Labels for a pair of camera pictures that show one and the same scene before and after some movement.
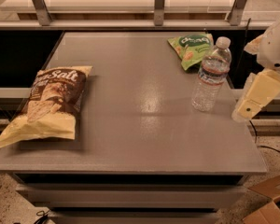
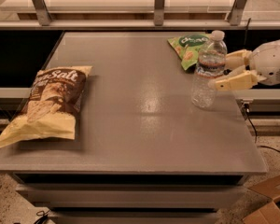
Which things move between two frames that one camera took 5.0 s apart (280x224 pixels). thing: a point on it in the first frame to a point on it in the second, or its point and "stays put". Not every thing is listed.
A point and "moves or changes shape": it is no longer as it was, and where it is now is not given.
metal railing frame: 45,21 stays put
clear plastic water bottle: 211,79 moves or changes shape
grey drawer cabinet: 142,152 stays put
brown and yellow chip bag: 52,108 stays put
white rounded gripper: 274,54 to 272,63
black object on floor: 43,219 stays put
